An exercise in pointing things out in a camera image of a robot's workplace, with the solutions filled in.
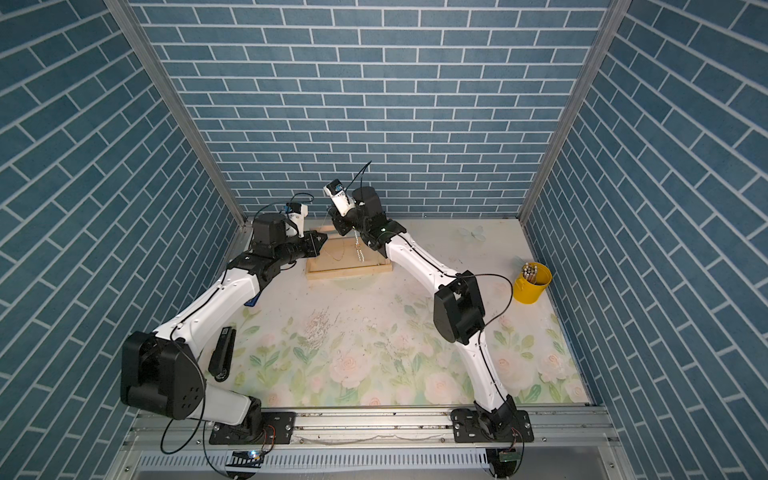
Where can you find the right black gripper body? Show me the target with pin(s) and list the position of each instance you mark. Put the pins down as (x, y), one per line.
(345, 227)

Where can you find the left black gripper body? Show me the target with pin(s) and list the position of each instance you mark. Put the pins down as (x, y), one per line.
(306, 248)

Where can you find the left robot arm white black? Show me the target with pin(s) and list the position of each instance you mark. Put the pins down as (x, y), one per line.
(161, 371)

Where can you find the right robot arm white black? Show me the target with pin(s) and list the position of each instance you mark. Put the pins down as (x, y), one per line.
(458, 307)

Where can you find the wooden jewelry display stand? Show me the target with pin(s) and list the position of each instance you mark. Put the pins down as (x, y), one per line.
(345, 256)

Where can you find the blue stapler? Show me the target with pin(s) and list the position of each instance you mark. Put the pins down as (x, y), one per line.
(252, 301)

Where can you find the floral table mat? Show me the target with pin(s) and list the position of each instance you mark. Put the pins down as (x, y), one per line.
(370, 340)

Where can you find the black stapler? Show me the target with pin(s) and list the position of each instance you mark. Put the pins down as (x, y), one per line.
(221, 358)

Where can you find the yellow cup with pens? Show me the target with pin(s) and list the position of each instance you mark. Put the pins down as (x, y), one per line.
(531, 282)

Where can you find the left green circuit board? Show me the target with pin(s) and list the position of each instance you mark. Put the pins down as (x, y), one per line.
(246, 459)

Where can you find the green circuit board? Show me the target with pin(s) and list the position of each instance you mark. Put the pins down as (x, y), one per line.
(246, 459)
(510, 455)

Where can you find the right green circuit board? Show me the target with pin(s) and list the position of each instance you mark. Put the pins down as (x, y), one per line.
(510, 455)

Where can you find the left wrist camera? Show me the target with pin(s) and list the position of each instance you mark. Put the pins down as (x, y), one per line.
(295, 213)

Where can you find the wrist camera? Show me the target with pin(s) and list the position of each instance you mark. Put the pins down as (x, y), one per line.
(295, 213)
(336, 191)

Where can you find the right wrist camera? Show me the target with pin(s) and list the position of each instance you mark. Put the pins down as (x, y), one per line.
(336, 191)

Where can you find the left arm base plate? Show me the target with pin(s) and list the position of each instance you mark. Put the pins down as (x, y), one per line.
(276, 427)

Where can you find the white slotted cable duct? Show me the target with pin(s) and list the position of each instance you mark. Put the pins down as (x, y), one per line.
(324, 460)

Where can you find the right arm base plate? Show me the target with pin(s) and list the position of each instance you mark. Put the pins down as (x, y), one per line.
(468, 427)

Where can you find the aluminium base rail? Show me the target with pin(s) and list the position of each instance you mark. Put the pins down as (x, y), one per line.
(555, 425)

